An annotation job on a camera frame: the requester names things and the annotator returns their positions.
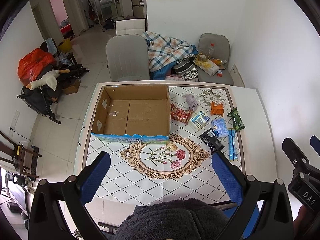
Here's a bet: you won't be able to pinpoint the black snack packet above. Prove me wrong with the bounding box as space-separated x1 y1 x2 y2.
200 128 225 154

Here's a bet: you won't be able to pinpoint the green snack packet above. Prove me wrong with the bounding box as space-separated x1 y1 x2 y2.
227 107 245 133

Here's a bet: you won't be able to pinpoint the light blue wipes packet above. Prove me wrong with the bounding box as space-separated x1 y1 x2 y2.
212 118 229 138

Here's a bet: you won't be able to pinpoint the cream blue tissue pack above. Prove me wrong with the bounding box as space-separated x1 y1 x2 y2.
188 111 210 132

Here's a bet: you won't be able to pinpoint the orange snack packet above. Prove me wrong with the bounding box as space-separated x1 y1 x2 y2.
210 101 224 116

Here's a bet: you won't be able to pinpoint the red snack packet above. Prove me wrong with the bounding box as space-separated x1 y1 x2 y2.
171 103 193 125

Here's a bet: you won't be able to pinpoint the blue stick sachets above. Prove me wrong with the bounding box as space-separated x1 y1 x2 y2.
228 128 238 161

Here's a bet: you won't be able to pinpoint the wooden chair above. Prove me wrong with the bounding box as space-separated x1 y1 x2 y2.
1 132 42 181

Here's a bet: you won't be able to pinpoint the dark fuzzy hat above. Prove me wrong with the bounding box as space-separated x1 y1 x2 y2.
114 198 228 239

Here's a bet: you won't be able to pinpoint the black stroller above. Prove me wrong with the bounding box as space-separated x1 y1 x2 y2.
17 38 89 124

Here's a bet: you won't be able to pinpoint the small cardboard box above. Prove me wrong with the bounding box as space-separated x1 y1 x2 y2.
63 79 80 95

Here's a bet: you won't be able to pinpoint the white goose plush toy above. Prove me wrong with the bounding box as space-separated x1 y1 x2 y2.
26 69 71 91

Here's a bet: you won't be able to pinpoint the orange plastic bag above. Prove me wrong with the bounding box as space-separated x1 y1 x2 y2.
17 48 56 86

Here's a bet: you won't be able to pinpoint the zebra pattern bag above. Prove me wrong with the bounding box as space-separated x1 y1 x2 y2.
173 55 199 81

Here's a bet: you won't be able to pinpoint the plastic oil bottle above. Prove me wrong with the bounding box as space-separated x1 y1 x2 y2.
207 43 215 59

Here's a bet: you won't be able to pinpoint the grey chair with clutter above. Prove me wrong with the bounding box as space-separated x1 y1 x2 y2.
197 33 234 86

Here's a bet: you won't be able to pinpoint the yellow bin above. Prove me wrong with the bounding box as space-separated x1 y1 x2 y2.
57 38 72 54

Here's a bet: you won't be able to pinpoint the plaid blanket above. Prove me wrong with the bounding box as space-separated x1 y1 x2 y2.
142 31 196 72

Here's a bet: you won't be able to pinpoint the white chair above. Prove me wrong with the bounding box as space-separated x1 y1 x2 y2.
115 18 146 36

